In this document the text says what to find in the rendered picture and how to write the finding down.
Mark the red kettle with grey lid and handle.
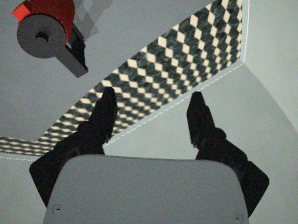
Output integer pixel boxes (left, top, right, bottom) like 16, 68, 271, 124
12, 0, 88, 78

